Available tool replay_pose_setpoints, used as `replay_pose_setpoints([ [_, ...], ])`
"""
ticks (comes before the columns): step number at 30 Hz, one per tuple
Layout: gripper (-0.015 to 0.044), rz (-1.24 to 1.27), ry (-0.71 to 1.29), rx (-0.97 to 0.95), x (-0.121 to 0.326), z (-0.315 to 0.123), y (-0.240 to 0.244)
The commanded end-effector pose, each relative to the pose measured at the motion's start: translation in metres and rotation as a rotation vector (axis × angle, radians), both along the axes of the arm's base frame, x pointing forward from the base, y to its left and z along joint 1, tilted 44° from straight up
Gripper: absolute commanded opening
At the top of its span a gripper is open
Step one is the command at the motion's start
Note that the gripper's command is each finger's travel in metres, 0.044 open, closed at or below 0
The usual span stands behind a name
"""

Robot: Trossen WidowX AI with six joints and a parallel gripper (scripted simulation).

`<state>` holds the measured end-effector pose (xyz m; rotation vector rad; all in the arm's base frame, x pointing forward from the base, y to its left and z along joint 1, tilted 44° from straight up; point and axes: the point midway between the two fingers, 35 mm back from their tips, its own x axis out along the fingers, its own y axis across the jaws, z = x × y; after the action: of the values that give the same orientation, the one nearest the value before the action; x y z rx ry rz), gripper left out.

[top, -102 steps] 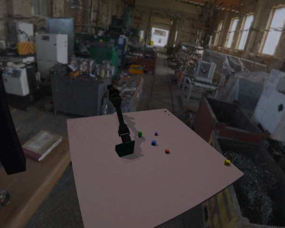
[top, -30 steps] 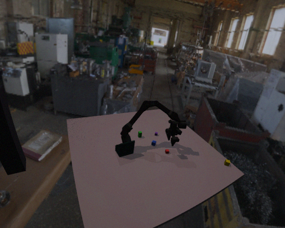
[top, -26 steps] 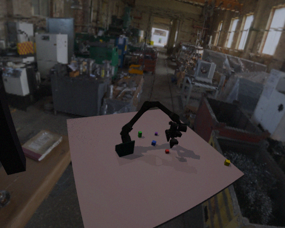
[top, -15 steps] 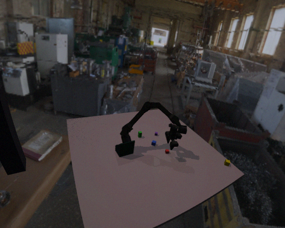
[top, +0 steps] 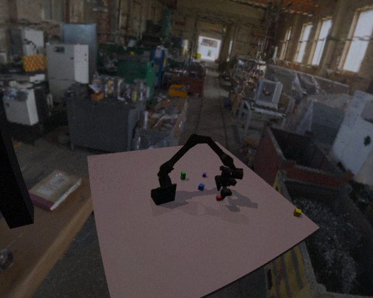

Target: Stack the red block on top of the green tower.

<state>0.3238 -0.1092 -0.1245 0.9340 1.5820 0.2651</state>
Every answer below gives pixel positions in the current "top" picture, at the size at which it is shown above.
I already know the blue block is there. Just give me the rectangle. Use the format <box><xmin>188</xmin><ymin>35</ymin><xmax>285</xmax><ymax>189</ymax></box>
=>
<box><xmin>198</xmin><ymin>183</ymin><xmax>205</xmax><ymax>191</ymax></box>

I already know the yellow cube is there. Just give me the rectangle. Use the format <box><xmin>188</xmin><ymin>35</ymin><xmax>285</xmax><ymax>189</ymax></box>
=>
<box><xmin>293</xmin><ymin>208</ymin><xmax>302</xmax><ymax>217</ymax></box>

